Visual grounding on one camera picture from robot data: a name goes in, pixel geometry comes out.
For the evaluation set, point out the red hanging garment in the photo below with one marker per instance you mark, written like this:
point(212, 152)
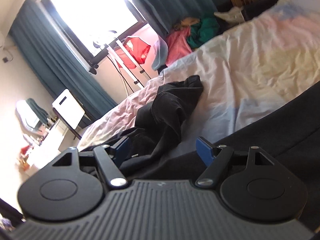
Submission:
point(137, 48)

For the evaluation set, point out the pastel bed duvet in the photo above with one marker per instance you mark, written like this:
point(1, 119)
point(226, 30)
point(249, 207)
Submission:
point(247, 72)

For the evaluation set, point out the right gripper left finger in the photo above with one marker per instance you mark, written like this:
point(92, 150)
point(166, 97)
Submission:
point(109, 159)

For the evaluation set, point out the left teal curtain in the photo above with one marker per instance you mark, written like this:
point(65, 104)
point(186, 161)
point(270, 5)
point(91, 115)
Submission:
point(54, 64)

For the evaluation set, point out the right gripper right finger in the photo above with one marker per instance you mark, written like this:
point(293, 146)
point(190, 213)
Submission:
point(216, 160)

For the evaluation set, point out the black clothes garment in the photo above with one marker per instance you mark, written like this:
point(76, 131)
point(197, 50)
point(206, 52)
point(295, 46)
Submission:
point(261, 181)

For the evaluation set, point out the wavy frame mirror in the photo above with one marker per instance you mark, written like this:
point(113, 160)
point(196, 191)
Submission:
point(32, 116)

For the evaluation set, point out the white dresser with drawers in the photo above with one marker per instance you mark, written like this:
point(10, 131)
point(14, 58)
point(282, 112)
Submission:
point(41, 155)

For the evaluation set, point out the white cloth on armchair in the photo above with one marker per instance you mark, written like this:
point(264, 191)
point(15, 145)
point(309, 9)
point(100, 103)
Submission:
point(232, 16)

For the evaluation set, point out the white chair black frame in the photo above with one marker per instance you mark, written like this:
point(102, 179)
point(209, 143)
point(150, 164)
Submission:
point(67, 108)

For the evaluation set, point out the black framed window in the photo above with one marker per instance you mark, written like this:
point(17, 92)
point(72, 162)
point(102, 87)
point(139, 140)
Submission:
point(91, 24)

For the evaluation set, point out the green garment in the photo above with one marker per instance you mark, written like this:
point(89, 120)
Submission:
point(202, 32)

